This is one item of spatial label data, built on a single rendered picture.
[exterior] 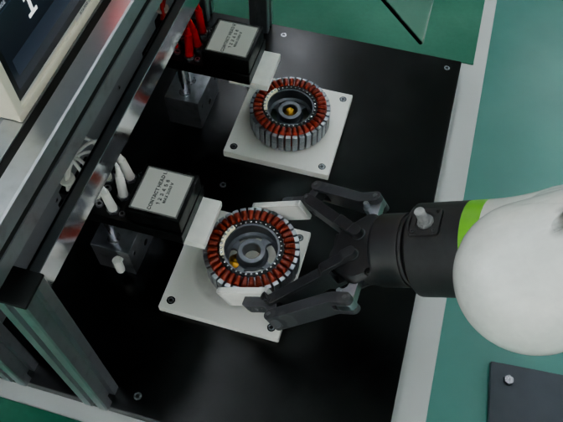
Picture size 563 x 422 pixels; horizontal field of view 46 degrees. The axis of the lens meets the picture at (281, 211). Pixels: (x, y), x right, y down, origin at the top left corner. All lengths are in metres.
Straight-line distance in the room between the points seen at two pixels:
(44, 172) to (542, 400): 1.34
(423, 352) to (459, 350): 0.84
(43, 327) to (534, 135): 1.70
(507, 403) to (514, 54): 1.13
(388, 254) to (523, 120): 1.49
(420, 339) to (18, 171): 0.52
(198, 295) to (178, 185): 0.15
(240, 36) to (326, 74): 0.21
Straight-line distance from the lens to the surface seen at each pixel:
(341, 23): 1.14
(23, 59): 0.54
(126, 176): 0.76
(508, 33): 2.34
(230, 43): 0.86
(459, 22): 1.18
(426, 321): 0.85
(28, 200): 0.53
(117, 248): 0.81
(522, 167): 1.99
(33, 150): 0.54
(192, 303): 0.81
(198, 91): 0.94
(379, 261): 0.65
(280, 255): 0.76
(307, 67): 1.04
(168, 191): 0.72
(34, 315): 0.56
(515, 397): 1.65
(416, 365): 0.83
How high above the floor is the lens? 1.51
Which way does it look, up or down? 58 degrees down
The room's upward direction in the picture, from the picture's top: straight up
